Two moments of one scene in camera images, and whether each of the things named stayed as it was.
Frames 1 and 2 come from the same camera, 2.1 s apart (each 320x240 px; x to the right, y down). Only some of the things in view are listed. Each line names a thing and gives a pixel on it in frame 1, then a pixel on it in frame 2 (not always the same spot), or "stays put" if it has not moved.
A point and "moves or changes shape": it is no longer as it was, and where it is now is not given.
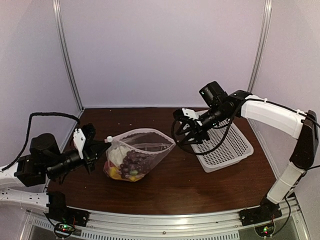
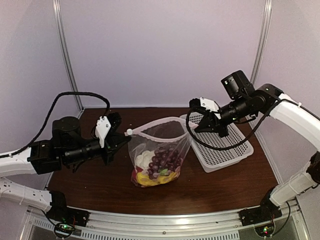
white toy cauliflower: [117, 155] → [144, 159]
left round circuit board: [62, 230] stays put
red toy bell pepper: [108, 164] → [134, 175]
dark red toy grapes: [134, 163] → [165, 159]
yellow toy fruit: [133, 178] → [164, 179]
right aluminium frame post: [259, 54] stays put
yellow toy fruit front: [114, 174] → [144, 179]
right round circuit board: [266, 230] stays put
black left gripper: [92, 151] → [113, 141]
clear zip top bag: [131, 154] moves or changes shape
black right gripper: [198, 135] → [207, 123]
